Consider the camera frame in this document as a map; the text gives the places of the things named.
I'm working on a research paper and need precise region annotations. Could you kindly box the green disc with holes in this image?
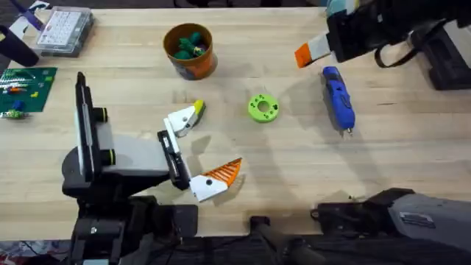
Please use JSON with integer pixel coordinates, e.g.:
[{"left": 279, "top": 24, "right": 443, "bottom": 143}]
[{"left": 247, "top": 93, "right": 280, "bottom": 124}]

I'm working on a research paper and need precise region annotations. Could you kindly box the dark purple handle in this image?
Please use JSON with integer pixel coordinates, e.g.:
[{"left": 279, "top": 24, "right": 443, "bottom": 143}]
[{"left": 0, "top": 24, "right": 40, "bottom": 68}]

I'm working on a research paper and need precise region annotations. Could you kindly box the black rail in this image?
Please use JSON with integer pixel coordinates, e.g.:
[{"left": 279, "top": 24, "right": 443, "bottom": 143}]
[{"left": 121, "top": 233, "right": 369, "bottom": 265}]

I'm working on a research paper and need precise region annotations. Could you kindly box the black cable loop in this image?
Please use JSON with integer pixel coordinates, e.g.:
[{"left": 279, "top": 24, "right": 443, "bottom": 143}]
[{"left": 374, "top": 43, "right": 421, "bottom": 69}]

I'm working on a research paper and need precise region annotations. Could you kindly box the clear plastic parts box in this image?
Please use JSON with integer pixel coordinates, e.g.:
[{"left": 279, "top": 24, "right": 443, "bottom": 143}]
[{"left": 34, "top": 4, "right": 95, "bottom": 59}]

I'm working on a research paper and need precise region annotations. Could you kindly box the white box with purple strap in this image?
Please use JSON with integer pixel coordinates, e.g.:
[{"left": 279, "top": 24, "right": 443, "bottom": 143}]
[{"left": 7, "top": 0, "right": 52, "bottom": 39}]

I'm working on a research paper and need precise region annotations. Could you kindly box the blue electric screwdriver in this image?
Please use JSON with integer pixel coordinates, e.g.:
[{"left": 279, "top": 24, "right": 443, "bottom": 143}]
[{"left": 321, "top": 66, "right": 356, "bottom": 138}]

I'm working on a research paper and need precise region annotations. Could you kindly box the green board with blocks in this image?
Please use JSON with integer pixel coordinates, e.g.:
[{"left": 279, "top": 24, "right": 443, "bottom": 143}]
[{"left": 0, "top": 66, "right": 59, "bottom": 120}]

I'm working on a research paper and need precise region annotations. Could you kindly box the black upright left wrist plate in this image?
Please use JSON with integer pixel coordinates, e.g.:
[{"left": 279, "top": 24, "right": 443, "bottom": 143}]
[{"left": 74, "top": 71, "right": 96, "bottom": 183}]

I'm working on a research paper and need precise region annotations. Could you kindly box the orange tub with toys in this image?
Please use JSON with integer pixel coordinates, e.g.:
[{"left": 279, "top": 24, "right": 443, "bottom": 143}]
[{"left": 162, "top": 22, "right": 219, "bottom": 82}]

